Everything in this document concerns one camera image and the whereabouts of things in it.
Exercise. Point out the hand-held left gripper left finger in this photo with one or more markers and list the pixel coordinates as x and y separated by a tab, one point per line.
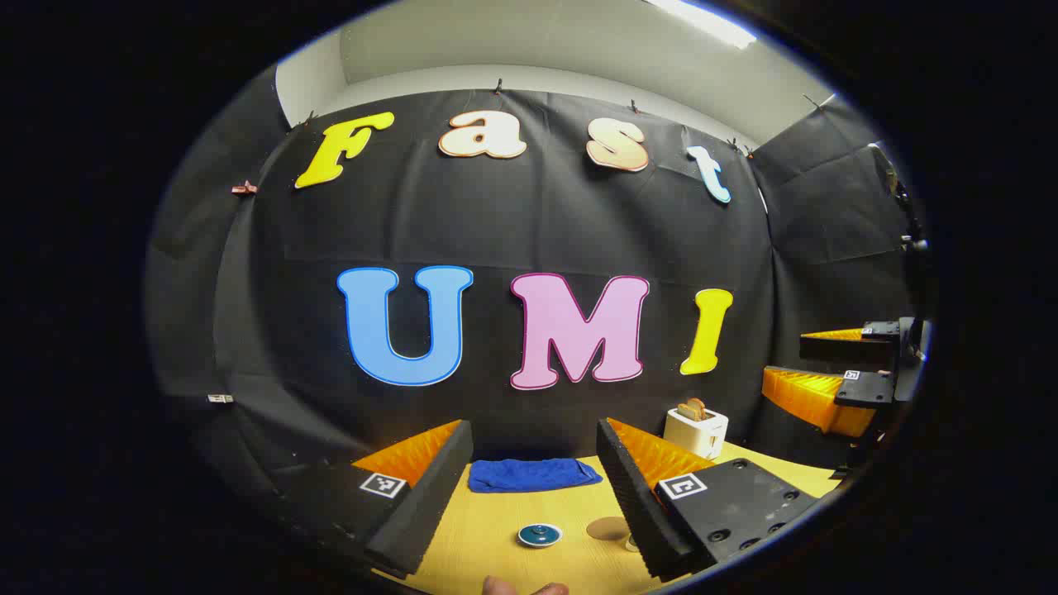
430	496

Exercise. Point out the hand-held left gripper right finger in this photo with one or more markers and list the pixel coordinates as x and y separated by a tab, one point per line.
632	504

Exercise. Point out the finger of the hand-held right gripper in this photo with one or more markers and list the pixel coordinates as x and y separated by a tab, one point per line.
843	349
864	390

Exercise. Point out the round brown coaster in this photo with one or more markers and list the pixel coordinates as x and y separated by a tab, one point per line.
605	529

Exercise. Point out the clear plastic water bottle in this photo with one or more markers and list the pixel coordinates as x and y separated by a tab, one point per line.
632	544

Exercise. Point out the white toaster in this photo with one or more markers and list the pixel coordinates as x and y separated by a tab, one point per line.
694	434

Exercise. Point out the blue towel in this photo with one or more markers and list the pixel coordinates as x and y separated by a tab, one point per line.
529	475

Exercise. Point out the slice of toast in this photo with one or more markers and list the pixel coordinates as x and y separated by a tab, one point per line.
693	409

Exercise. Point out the dark metal fixture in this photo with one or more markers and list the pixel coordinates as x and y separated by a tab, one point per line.
891	182

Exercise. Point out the black backdrop cloth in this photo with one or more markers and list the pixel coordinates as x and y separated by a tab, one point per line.
496	223

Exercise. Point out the copper cloth clip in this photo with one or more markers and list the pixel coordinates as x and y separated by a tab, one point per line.
244	188

